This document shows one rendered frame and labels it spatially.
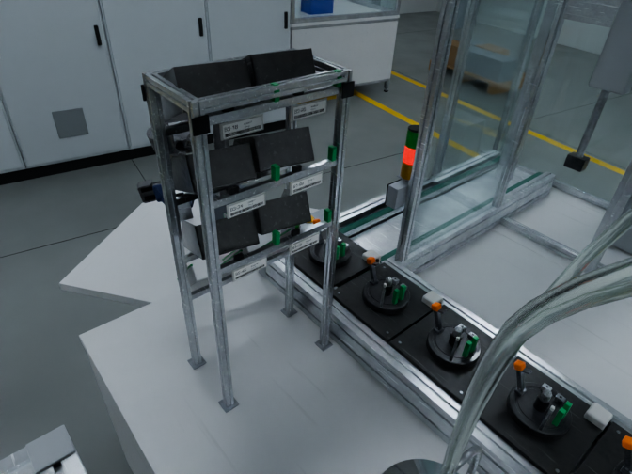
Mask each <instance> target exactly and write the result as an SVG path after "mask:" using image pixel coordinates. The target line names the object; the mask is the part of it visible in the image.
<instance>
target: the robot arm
mask: <svg viewBox="0 0 632 474"><path fill-rule="evenodd" d="M219 124H221V123H219ZM219 124H215V125H214V126H213V142H214V149H215V150H217V149H223V148H227V147H228V146H229V140H228V139H227V140H223V141H221V139H220V128H219ZM147 137H148V139H149V141H150V143H151V145H152V147H153V149H154V151H155V147H154V142H153V136H152V130H151V127H150V128H149V129H148V130H147ZM167 144H168V149H169V155H170V162H171V167H172V156H179V155H186V153H190V152H191V153H192V144H191V136H190V131H188V132H184V133H180V134H174V135H170V136H167ZM137 190H138V192H139V195H140V196H141V199H142V201H143V202H144V203H148V202H153V201H156V200H157V202H163V203H164V204H165V202H164V196H163V190H162V185H161V181H158V182H154V181H153V180H147V181H143V182H139V183H138V184H137ZM228 192H229V189H226V190H223V191H220V192H217V193H216V194H215V195H216V196H217V197H219V196H222V195H225V194H227V193H228Z"/></svg>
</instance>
